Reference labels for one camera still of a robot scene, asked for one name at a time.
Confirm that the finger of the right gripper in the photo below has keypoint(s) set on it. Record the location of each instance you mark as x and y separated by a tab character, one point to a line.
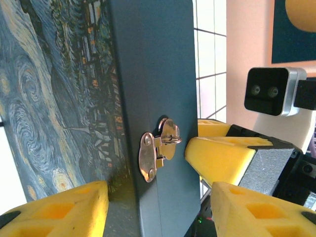
222	160
212	128

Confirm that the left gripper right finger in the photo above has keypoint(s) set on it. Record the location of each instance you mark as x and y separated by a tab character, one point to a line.
259	217

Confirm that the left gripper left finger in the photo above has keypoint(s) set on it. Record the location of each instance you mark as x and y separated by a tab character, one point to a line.
54	214

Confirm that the small silver key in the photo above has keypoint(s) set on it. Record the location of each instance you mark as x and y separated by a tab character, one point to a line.
170	145

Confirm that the starry night painted box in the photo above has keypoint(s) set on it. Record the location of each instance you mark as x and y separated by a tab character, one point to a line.
153	74

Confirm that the silver metal box latch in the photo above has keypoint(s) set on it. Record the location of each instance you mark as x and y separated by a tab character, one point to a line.
146	158

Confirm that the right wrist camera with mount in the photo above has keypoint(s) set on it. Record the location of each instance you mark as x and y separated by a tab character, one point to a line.
266	91

